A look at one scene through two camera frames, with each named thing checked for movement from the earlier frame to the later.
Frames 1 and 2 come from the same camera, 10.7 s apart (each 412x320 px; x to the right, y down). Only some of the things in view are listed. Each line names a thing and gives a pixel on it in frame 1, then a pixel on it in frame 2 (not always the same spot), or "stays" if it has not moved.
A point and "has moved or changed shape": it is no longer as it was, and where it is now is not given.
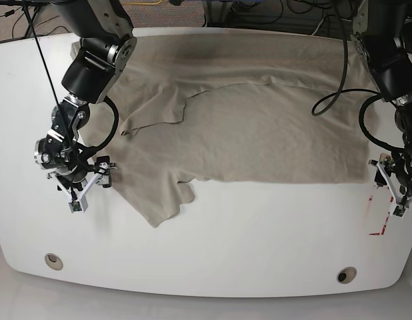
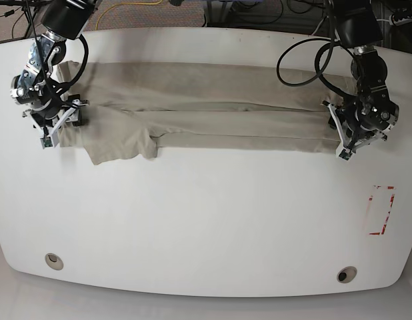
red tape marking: x=385 y=225 stays
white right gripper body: x=398 y=208 to x=349 y=146
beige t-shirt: x=234 y=109 has moved or changed shape
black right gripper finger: x=379 y=179 to x=332 y=123
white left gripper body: x=79 y=205 to x=71 y=115
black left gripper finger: x=103 y=167 to x=76 y=99
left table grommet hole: x=53 y=261 stays
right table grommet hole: x=346 y=275 stays
